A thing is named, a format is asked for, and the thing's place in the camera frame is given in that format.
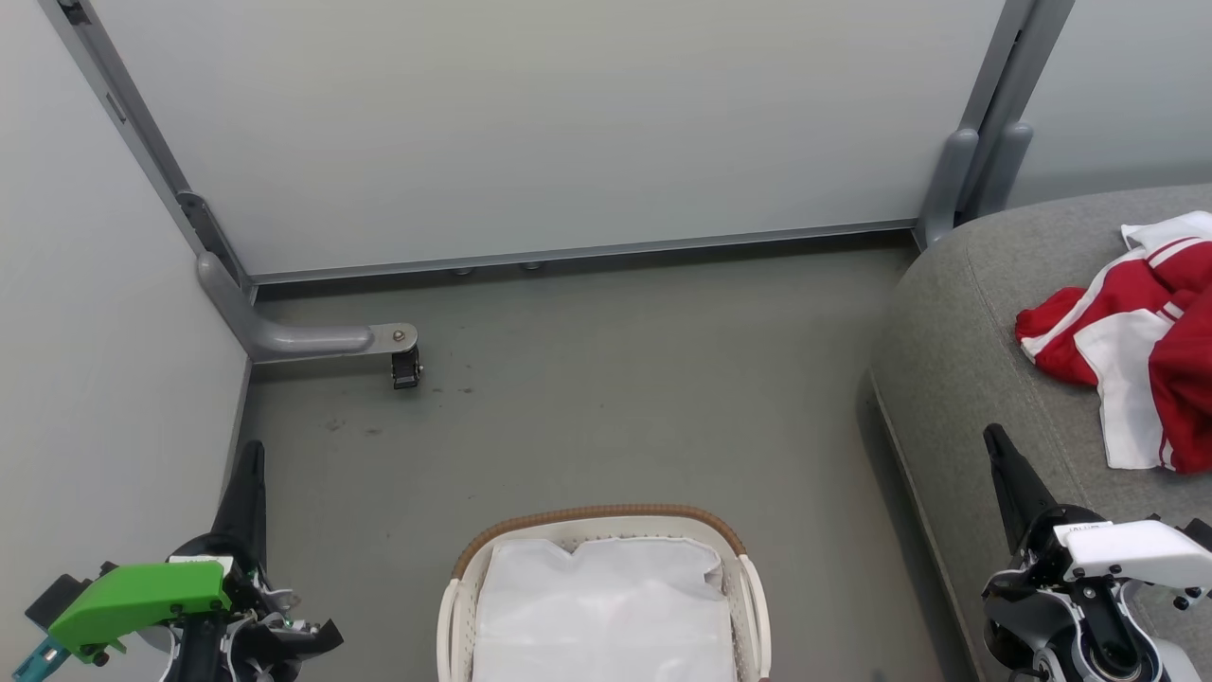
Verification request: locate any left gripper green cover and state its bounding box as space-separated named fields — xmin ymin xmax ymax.
xmin=24 ymin=440 xmax=345 ymax=682

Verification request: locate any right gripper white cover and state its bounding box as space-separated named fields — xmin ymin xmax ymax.
xmin=981 ymin=422 xmax=1212 ymax=682

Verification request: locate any red basketball shorts white trim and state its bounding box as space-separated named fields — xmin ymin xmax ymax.
xmin=1015 ymin=210 xmax=1212 ymax=473

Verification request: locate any white laundry basket brown rim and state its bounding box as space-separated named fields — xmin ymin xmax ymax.
xmin=437 ymin=504 xmax=773 ymax=682

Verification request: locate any white basket liner cloth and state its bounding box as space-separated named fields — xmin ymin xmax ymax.
xmin=471 ymin=536 xmax=740 ymax=682

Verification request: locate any grey fabric sofa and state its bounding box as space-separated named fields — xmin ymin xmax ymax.
xmin=868 ymin=184 xmax=1212 ymax=682

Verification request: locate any grey partition foot bracket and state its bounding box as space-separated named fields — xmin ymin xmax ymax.
xmin=196 ymin=250 xmax=419 ymax=367

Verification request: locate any black cable teal plug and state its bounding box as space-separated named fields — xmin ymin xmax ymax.
xmin=12 ymin=637 xmax=69 ymax=682

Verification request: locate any grey double partition frame post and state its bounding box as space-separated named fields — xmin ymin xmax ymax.
xmin=912 ymin=0 xmax=1078 ymax=251

